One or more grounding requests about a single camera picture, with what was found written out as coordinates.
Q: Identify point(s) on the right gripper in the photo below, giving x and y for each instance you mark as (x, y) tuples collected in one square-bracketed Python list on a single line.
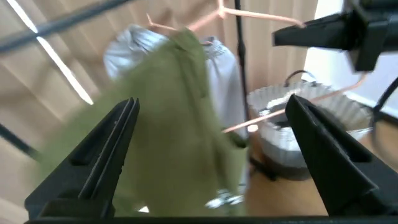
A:
[(373, 28)]

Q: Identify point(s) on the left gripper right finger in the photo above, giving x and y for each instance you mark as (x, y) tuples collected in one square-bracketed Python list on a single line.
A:
[(335, 165)]

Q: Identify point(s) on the pink clothes hanger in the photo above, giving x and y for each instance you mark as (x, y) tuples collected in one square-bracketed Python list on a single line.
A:
[(164, 27), (258, 14)]

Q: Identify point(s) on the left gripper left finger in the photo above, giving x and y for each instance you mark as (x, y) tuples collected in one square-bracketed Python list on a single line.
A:
[(93, 161)]

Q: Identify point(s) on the white laundry basket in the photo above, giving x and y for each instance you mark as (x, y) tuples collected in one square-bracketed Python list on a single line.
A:
[(280, 146)]

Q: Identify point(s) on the green garment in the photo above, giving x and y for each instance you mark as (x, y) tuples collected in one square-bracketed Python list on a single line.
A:
[(174, 124)]

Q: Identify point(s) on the pale grey shorts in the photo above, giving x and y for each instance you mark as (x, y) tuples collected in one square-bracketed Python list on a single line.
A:
[(224, 81)]

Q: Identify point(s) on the black clothes rack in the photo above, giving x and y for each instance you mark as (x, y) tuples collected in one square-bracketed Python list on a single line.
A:
[(62, 23)]

